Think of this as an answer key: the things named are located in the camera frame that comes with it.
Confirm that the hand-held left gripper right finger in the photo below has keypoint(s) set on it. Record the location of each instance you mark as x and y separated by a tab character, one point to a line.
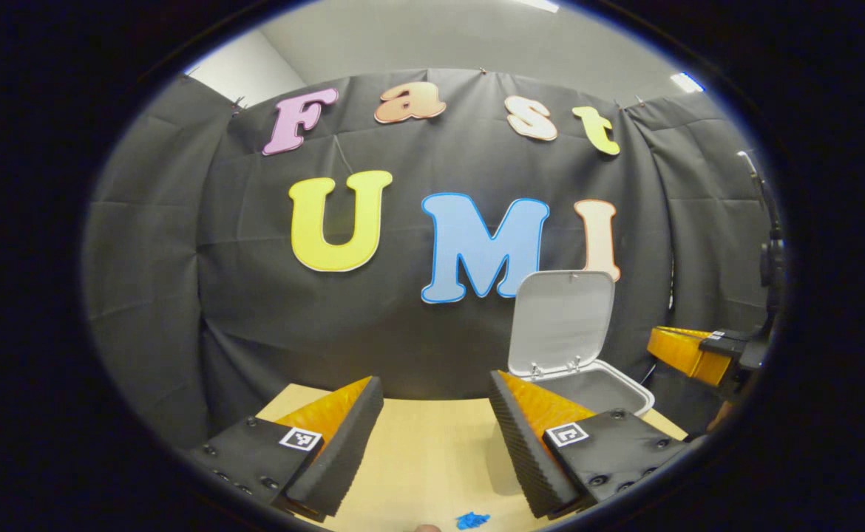
525	451

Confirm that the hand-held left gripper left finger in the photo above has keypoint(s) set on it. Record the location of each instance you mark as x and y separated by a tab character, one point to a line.
344	451

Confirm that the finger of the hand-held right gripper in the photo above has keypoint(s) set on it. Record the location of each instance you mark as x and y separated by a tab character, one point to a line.
687	355

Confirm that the blue paper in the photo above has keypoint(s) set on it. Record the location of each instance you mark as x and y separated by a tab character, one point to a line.
472	521

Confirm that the white desktop garbage bin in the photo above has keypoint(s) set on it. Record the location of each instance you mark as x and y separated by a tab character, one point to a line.
562	325

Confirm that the wooden desktop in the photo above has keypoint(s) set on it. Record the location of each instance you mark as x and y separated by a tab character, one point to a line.
432	451

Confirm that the small ceiling light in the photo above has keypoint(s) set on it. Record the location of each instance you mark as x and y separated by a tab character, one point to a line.
687	81

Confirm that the long ceiling light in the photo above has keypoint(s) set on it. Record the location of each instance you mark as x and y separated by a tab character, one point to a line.
540	4

